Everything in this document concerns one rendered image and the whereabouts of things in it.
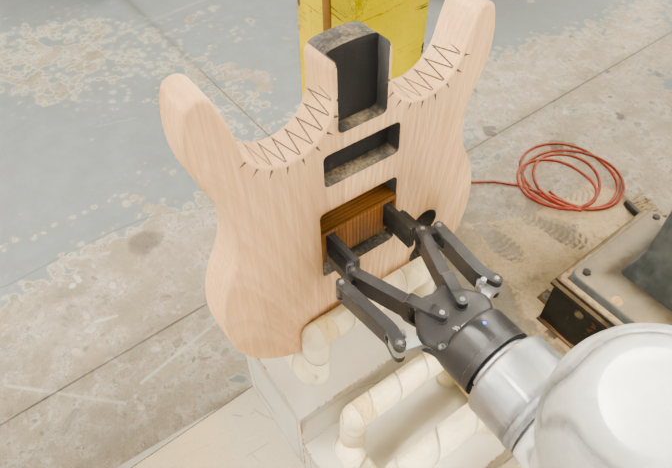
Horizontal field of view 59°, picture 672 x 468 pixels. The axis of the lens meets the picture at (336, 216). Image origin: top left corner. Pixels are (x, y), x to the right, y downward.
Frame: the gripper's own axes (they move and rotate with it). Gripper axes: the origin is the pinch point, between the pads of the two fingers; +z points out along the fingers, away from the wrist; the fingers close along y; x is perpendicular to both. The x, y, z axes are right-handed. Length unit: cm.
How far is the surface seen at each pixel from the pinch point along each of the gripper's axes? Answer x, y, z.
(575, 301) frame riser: -108, 96, 13
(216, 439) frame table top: -37.9, -21.3, 6.6
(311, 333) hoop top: -10.1, -8.5, -2.0
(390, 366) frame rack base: -23.4, 1.3, -5.1
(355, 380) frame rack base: -21.1, -4.4, -5.0
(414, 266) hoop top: -9.9, 7.1, -1.6
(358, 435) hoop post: -21.8, -8.2, -10.6
